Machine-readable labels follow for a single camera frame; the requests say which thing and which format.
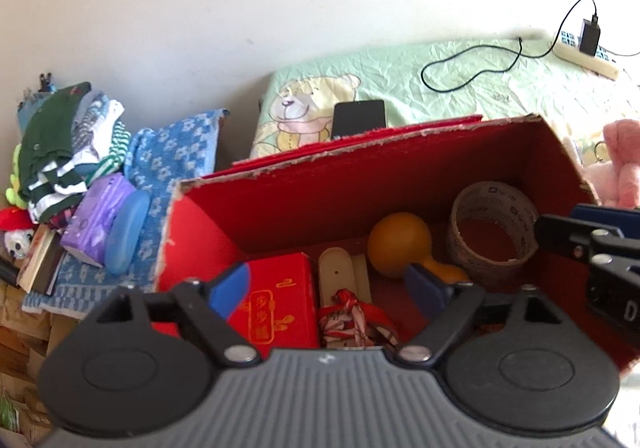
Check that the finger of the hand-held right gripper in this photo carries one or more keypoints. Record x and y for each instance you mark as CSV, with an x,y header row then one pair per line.
x,y
605,214
565,233

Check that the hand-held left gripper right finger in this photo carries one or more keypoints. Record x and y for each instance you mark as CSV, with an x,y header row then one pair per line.
x,y
425,288

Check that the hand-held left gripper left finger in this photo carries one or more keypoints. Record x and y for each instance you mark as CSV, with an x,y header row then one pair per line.
x,y
232,290

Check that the orange gourd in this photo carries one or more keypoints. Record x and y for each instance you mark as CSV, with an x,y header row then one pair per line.
x,y
397,243

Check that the clear tape roll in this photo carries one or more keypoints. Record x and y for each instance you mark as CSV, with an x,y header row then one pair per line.
x,y
480,195

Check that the red cardboard box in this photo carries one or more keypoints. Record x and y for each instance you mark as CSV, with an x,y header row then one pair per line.
x,y
325,198

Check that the small red gift box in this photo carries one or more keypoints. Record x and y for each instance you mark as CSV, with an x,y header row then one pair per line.
x,y
280,298

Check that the pink plush toy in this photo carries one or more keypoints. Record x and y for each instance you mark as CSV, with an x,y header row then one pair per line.
x,y
622,153

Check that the blue glasses case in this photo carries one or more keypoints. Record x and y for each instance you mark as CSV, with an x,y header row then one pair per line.
x,y
125,233

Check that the white power strip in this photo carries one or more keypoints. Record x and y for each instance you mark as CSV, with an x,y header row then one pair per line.
x,y
600,67

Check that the blue patterned towel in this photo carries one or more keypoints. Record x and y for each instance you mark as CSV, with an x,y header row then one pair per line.
x,y
165,153

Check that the purple tissue pack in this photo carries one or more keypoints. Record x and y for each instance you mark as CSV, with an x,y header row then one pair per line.
x,y
95,213

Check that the black charger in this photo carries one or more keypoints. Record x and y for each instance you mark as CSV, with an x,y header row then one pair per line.
x,y
590,38

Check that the black smartphone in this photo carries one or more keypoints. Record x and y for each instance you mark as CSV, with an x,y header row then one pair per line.
x,y
357,118

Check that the green striped white cloth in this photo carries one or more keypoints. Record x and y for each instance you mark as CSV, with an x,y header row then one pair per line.
x,y
117,143

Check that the stack of books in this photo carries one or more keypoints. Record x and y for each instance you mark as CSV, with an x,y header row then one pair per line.
x,y
40,258

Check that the green teddy bear pillow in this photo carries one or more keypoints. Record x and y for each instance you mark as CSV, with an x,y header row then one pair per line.
x,y
390,73

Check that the white patterned cloth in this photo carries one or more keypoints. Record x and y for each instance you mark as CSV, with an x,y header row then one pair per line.
x,y
95,121

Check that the red and white plush toy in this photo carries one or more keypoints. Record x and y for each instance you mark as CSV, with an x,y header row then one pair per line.
x,y
17,243

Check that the brown cardboard box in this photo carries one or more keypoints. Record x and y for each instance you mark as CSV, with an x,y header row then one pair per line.
x,y
20,353

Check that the green plush toy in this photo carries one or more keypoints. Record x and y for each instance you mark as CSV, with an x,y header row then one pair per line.
x,y
15,188

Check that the blue denim cloth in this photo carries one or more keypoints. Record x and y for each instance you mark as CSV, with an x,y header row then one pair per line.
x,y
27,113

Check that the black clip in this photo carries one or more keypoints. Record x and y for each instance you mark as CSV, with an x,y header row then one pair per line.
x,y
46,82

